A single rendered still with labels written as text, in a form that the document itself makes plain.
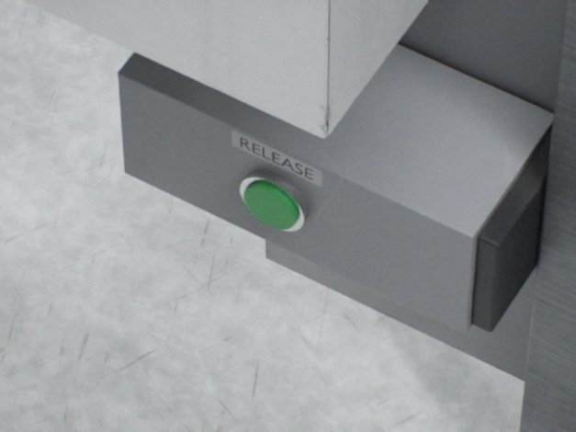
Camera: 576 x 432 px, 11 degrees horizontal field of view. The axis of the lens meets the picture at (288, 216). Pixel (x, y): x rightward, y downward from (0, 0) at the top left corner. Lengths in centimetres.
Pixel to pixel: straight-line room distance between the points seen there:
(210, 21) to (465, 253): 24
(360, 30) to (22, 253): 166
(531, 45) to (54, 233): 150
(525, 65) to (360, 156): 9
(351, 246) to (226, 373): 133
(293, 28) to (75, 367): 161
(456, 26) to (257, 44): 23
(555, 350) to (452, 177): 14
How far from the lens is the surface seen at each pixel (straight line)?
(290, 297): 288
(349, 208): 149
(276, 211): 151
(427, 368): 284
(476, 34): 149
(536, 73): 149
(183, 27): 130
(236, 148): 150
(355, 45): 129
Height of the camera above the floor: 235
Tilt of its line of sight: 53 degrees down
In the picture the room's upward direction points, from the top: straight up
